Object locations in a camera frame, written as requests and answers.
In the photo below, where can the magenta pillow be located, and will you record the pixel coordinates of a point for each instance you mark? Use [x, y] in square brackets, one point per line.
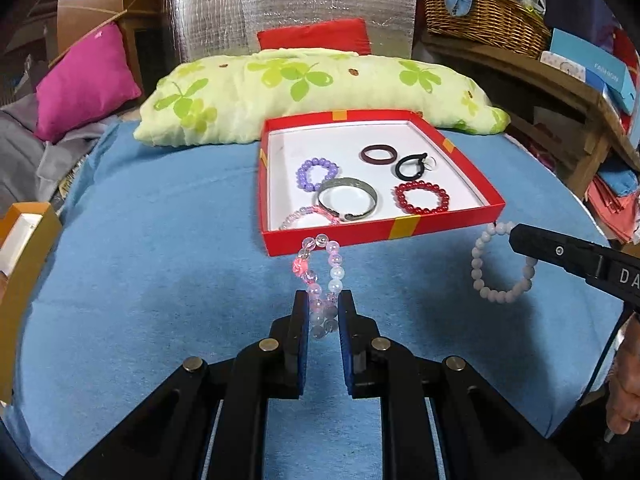
[91, 82]

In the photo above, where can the grey bedsheet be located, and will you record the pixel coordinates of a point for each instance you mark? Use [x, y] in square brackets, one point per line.
[31, 169]

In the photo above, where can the orange box lid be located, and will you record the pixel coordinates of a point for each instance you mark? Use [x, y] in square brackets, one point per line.
[28, 231]

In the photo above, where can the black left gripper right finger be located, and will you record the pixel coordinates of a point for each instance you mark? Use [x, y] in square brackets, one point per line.
[374, 365]

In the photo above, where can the red jewelry box tray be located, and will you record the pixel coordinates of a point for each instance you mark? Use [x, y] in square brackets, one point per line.
[299, 153]

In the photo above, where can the green floral pillow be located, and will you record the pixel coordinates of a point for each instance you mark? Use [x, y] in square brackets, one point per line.
[226, 99]

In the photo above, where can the maroon hair band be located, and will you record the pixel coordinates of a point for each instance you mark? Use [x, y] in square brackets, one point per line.
[378, 154]

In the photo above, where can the right hand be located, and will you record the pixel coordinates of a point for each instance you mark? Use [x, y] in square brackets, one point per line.
[623, 406]

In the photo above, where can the silver metal bangle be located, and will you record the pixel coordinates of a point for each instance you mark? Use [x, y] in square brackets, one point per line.
[347, 199]

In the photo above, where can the red cushion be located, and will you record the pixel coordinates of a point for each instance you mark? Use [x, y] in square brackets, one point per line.
[344, 34]

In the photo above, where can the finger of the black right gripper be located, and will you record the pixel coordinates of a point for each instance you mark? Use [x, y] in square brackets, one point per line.
[615, 273]

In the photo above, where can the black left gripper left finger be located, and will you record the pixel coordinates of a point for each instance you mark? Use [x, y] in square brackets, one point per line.
[275, 366]

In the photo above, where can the blue blanket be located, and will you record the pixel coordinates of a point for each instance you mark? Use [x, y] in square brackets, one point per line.
[160, 258]

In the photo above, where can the silver insulation foil sheet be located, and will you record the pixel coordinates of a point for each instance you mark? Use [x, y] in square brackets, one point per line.
[200, 28]

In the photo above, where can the wicker basket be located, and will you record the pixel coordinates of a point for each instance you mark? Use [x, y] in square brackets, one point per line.
[504, 24]

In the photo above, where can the wooden cabinet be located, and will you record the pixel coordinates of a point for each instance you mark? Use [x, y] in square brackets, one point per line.
[141, 23]

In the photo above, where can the blue cardboard box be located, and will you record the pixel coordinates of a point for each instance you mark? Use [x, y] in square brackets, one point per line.
[612, 71]

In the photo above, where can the wooden shelf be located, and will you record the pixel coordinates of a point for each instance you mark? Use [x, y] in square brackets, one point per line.
[563, 115]

